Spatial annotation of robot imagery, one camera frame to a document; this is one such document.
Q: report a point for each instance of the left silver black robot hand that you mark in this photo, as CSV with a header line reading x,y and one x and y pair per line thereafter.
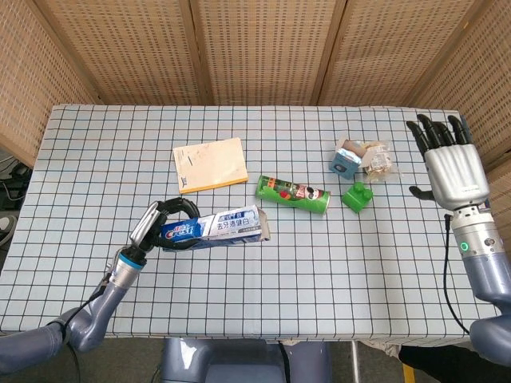
x,y
144,223

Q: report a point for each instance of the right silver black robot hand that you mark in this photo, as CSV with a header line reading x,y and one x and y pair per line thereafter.
x,y
455,171

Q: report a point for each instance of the blue white toothpaste box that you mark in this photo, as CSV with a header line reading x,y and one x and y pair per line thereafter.
x,y
223,227

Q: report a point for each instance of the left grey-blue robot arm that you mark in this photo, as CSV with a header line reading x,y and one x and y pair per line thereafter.
x,y
100,311

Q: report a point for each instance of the clear bag of pastry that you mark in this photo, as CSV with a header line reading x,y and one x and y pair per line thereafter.
x,y
379,161

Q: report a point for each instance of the cream notepad with orange edge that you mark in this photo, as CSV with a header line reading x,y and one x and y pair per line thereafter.
x,y
209,163

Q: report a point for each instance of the green toy building brick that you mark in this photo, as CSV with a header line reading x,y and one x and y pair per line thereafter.
x,y
356,197

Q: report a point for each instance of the small light blue carton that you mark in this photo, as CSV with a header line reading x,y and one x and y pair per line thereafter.
x,y
342,164

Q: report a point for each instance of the dark shoe on floor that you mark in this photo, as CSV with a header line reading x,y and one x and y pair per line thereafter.
x,y
7,228

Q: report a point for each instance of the light blue checkered tablecloth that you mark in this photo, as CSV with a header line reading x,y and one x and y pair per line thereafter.
x,y
279,271

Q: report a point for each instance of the green chips can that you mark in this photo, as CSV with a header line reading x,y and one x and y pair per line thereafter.
x,y
291,193

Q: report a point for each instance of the grey-blue robot torso base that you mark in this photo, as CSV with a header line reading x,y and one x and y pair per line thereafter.
x,y
239,361

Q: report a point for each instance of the black object on floor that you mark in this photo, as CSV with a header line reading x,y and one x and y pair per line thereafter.
x,y
439,365

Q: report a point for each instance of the woven bamboo folding screen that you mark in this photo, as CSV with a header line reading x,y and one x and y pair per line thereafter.
x,y
259,48

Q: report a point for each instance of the white table leg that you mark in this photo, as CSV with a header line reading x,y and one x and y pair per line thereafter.
x,y
354,363

